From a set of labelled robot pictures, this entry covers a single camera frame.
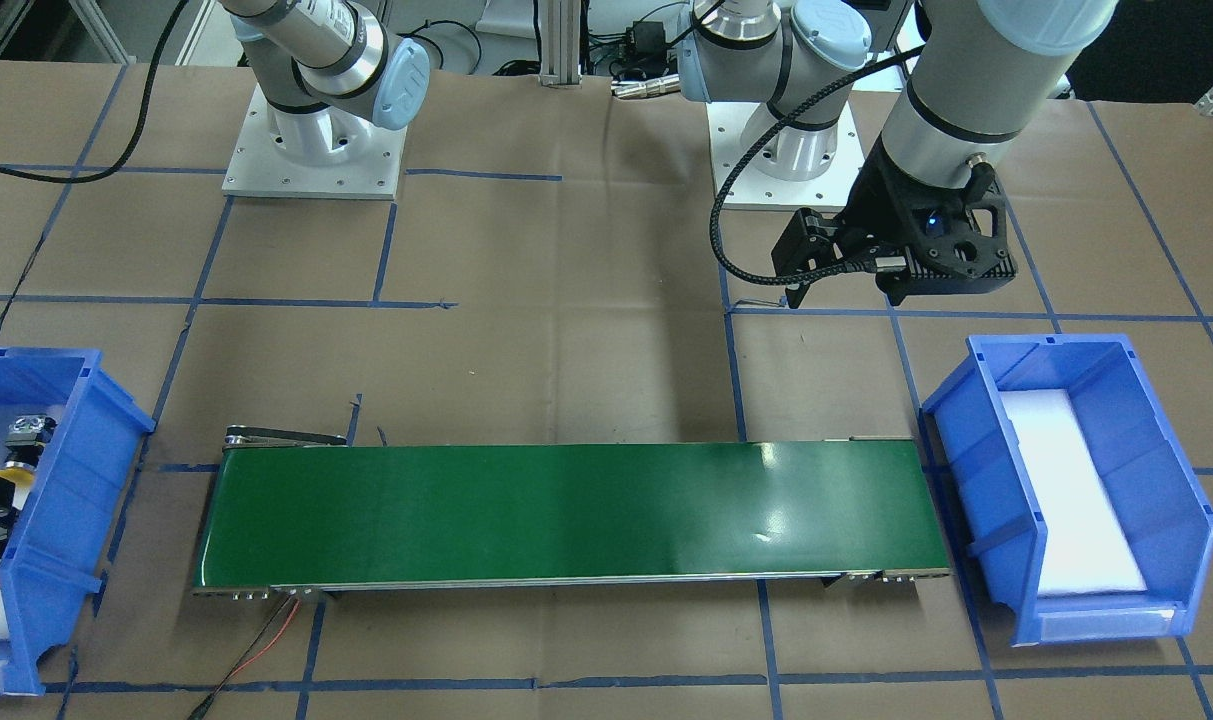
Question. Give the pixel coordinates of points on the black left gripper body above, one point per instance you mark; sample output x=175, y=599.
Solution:
x=883, y=205

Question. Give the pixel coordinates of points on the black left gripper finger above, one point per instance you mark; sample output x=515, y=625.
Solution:
x=899, y=277
x=808, y=243

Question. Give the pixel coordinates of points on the yellow push button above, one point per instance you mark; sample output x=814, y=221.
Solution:
x=25, y=443

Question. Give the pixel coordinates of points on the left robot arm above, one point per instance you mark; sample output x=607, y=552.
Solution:
x=983, y=70

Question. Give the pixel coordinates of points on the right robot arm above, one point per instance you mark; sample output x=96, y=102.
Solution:
x=113, y=231

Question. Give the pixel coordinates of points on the blue bin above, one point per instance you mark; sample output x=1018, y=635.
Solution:
x=1164, y=513
x=50, y=567

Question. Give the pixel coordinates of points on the green conveyor belt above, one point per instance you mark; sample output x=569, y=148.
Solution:
x=412, y=518

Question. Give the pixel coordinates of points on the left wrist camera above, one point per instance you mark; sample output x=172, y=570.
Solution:
x=956, y=249

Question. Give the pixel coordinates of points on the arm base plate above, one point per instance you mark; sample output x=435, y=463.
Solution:
x=786, y=160
x=327, y=154

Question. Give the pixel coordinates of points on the aluminium frame post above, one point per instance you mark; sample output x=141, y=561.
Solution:
x=561, y=38

